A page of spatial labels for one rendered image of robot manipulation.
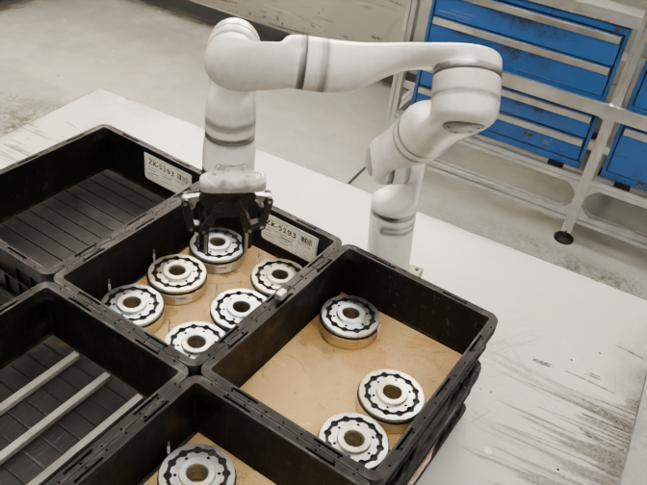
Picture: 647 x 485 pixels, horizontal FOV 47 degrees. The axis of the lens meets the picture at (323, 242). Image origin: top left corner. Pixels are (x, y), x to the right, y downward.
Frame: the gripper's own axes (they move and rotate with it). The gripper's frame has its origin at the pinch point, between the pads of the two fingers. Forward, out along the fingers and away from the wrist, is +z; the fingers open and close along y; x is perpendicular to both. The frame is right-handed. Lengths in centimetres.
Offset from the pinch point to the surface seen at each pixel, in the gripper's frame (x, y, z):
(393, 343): 7.2, -28.4, 17.4
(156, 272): -10.6, 10.5, 14.5
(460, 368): 22.6, -32.7, 7.5
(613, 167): -119, -160, 64
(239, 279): -11.1, -4.2, 17.4
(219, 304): -1.6, 0.3, 14.5
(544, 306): -13, -71, 31
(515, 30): -151, -122, 24
